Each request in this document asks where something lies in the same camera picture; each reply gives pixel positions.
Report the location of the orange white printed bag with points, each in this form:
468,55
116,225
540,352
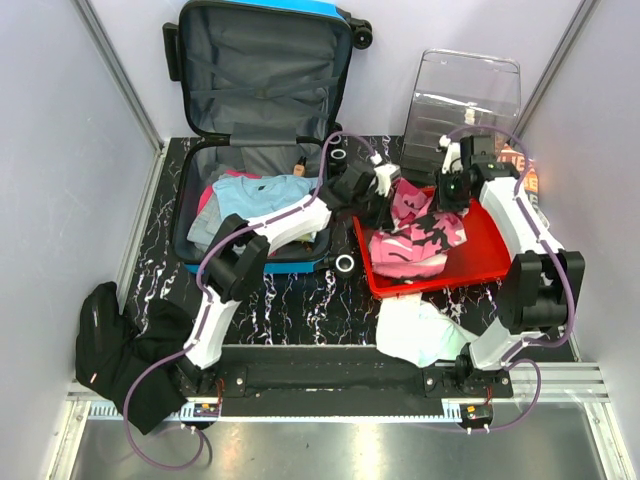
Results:
530,183

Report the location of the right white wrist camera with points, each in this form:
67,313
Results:
452,162

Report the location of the pink camouflage garment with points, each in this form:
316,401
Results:
421,239

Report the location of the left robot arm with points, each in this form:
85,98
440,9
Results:
234,263

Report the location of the clear plastic drawer organizer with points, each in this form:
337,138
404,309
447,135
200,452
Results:
454,89

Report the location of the red plastic tray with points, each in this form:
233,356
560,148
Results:
482,258

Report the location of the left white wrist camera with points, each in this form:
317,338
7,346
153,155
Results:
386,173

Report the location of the white mint cloth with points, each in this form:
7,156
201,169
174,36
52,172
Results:
414,330

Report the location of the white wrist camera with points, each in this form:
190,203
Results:
386,173
452,162

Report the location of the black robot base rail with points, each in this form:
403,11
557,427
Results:
330,382

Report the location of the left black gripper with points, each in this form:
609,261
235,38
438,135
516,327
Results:
383,217

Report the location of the black cloth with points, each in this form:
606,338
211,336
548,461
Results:
111,352

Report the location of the light blue t-shirt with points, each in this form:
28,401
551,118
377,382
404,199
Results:
245,196

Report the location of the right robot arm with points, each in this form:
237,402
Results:
537,302

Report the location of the black marble pattern mat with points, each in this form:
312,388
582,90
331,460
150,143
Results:
298,309

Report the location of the blue hard-shell suitcase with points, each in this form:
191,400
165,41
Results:
262,83

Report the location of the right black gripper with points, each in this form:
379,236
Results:
443,202

